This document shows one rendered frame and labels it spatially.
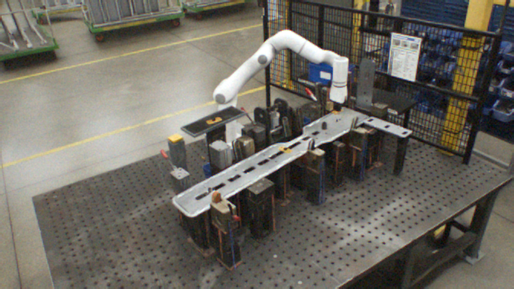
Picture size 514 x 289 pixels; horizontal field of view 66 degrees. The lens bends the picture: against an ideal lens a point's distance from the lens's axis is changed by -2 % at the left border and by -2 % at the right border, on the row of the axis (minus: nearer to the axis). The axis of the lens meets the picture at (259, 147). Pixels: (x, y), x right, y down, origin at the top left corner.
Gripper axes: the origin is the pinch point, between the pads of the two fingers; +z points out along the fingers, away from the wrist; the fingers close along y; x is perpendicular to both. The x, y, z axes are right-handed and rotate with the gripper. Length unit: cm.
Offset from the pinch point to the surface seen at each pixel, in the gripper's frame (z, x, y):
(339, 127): 9.6, -4.9, 6.0
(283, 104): -6.5, -29.1, -18.7
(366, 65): -20.4, 26.4, 0.6
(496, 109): 38, 147, 48
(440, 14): -20, 181, -27
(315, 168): 14.9, -43.3, 19.5
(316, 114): 8.5, -2.9, -14.8
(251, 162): 10, -69, -5
